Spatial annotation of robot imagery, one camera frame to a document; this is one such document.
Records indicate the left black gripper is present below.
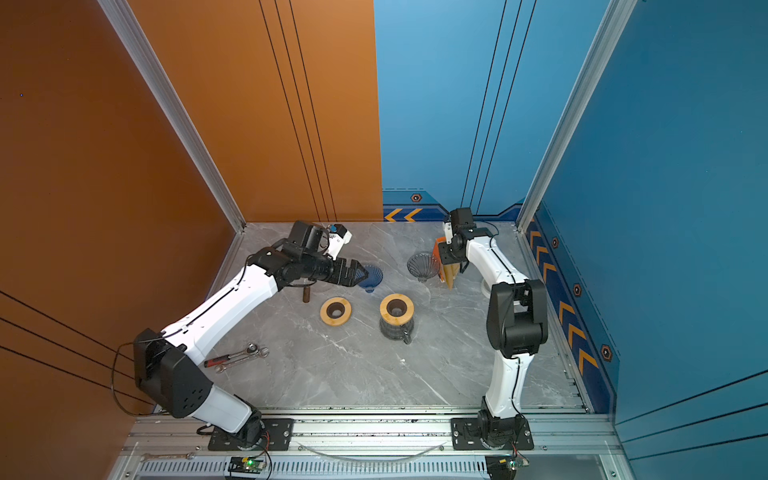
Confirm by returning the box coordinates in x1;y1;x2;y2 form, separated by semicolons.
302;254;370;287

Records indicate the orange coffee filter box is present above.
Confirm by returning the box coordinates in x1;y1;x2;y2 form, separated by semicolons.
433;237;451;284

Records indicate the grey ribbed glass pitcher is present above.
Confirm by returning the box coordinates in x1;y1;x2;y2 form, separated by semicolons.
379;318;415;345

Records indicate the brown paper coffee filter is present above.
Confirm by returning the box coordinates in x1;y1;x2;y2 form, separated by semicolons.
443;263;461;289

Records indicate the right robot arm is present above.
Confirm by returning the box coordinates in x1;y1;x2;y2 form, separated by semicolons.
438;208;549;439

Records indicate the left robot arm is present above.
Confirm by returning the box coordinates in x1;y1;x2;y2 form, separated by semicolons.
133;221;368;446

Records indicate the blue glass dripper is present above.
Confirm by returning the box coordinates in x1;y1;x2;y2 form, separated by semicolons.
358;264;383;293

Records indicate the grey glass dripper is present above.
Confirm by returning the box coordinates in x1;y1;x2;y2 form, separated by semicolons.
407;251;440;283

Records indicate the metal wrench set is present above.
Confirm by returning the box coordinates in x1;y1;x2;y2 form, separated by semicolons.
203;343;270;373

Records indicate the left green circuit board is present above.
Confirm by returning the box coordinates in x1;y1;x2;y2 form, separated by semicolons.
227;456;269;478

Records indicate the right circuit board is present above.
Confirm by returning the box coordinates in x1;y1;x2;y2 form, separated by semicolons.
485;456;530;480

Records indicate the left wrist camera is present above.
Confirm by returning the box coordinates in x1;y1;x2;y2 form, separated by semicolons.
327;223;352;258

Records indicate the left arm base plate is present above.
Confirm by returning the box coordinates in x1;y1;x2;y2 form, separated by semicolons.
207;418;294;452

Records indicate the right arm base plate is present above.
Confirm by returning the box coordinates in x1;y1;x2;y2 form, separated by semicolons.
450;417;535;452

